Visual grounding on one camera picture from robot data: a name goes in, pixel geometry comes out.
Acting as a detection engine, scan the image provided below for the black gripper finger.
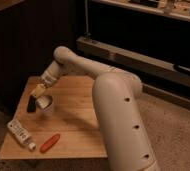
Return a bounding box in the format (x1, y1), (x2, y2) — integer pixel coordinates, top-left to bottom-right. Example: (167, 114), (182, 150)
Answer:
(27, 96), (36, 113)

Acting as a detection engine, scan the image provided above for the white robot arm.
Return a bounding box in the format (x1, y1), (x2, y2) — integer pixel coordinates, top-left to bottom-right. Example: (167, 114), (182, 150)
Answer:
(31, 46), (161, 171)

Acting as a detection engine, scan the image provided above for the white ceramic cup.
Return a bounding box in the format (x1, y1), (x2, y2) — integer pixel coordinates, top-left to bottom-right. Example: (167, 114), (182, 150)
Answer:
(36, 95), (53, 109)

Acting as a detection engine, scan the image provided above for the white tube with label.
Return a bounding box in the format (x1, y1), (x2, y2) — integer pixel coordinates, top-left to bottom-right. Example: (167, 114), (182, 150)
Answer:
(7, 119), (36, 151)

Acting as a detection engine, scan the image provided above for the red orange carrot toy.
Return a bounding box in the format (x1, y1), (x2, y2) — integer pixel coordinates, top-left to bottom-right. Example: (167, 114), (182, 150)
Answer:
(39, 133), (60, 153)

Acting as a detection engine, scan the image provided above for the wooden table board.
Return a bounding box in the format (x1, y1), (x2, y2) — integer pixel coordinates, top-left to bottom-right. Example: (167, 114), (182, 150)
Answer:
(0, 76), (107, 160)

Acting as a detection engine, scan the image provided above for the metal shelf rack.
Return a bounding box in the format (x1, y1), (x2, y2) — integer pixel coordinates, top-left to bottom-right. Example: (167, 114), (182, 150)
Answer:
(76, 0), (190, 109)

